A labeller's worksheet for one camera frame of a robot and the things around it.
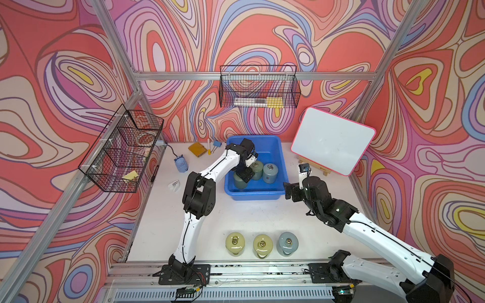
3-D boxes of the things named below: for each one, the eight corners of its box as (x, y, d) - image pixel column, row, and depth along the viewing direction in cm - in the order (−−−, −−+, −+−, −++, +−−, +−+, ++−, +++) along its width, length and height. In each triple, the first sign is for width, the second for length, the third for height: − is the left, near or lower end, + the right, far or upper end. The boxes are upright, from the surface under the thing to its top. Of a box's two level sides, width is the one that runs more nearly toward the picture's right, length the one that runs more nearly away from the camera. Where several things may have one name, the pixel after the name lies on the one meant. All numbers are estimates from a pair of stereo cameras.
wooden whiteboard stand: (295, 160, 112) (296, 156, 109) (297, 158, 113) (298, 154, 110) (328, 177, 104) (330, 173, 101) (329, 174, 105) (331, 170, 102)
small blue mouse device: (177, 170, 109) (173, 160, 102) (185, 164, 112) (181, 153, 105) (184, 174, 107) (180, 165, 100) (191, 168, 110) (188, 158, 103)
